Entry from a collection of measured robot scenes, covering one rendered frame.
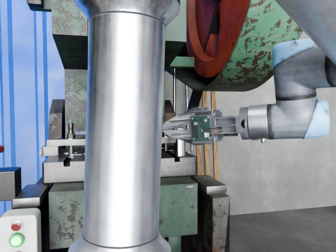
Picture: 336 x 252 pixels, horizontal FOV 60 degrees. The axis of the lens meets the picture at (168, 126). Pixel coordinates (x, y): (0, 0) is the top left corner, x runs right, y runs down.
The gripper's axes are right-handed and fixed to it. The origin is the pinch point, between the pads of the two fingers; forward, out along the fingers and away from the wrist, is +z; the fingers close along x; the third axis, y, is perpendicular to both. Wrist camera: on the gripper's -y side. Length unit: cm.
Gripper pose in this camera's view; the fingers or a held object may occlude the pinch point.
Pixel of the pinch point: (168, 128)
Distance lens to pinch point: 73.3
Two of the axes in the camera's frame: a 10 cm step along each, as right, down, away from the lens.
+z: -9.1, 0.6, 4.1
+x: 0.7, 10.0, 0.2
